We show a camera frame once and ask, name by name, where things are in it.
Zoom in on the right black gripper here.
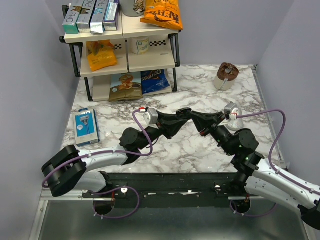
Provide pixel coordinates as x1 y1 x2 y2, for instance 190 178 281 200
188 111 236 156

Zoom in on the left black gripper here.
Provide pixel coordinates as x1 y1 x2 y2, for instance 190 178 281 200
137 110 187 151

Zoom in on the black earbud charging case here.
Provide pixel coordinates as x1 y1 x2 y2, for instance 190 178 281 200
176 107 192 120

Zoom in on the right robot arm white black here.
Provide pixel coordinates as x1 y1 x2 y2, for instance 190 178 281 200
190 110 320 230

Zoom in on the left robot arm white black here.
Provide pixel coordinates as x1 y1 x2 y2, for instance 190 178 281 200
41 107 192 198

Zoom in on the blue doritos bag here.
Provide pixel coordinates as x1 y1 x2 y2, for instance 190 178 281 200
140 69 170 95

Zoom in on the brown-topped white cup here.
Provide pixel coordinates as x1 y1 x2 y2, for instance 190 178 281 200
213 62 239 91

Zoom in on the brown chips bag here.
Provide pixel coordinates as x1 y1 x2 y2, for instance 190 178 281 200
109 72 143 102

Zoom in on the beige black shelf rack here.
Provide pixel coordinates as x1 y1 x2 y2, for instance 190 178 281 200
59 13 181 102

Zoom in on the blue razor package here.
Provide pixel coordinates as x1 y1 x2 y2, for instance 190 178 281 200
72 108 100 147

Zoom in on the white patterned mug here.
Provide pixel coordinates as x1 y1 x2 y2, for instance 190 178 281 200
130 36 150 55

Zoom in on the orange snack bag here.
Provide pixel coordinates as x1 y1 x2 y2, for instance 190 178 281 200
86 40 118 72

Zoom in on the orange kettle chips bag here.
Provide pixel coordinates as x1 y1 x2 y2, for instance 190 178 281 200
140 0 184 31

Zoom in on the purple white toothpaste box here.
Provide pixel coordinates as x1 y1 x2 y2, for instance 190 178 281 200
103 0 120 31

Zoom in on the blue silver toothpaste box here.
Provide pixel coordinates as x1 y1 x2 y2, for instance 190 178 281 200
90 0 109 35

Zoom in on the grey cartoon mug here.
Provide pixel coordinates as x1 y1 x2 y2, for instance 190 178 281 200
119 0 146 17

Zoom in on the teal toothpaste box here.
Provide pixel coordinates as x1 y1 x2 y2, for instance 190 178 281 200
62 0 84 35

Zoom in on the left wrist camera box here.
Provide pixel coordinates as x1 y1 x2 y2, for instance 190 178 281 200
143 108 159 126

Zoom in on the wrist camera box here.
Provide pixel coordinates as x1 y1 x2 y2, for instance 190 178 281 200
143 108 159 126
224 102 239 121

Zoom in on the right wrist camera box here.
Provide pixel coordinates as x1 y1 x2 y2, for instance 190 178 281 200
224 102 239 121

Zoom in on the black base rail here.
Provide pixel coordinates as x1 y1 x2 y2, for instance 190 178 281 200
82 173 251 213

